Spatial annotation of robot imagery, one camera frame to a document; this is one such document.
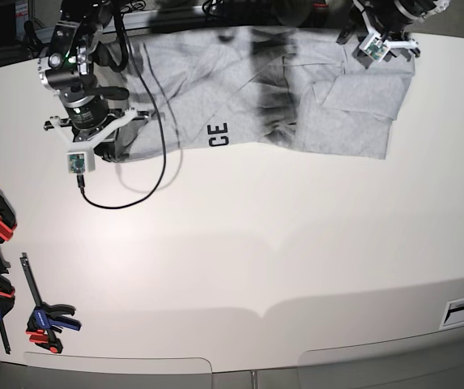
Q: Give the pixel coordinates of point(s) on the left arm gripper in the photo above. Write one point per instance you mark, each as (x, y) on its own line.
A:
(387, 19)

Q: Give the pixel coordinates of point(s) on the blue black bar clamp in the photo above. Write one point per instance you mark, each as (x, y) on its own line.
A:
(47, 321)

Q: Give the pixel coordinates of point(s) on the left arm black robot arm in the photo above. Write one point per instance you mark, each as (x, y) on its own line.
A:
(429, 9)

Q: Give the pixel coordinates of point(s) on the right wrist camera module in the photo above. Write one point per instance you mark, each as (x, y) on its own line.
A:
(80, 162)

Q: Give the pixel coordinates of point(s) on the grey T-shirt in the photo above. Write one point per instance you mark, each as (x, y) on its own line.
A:
(292, 88)

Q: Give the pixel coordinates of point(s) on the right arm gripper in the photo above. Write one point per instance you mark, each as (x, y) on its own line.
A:
(93, 125)

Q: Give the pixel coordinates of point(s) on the right arm black robot arm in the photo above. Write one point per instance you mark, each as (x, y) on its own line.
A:
(88, 34)

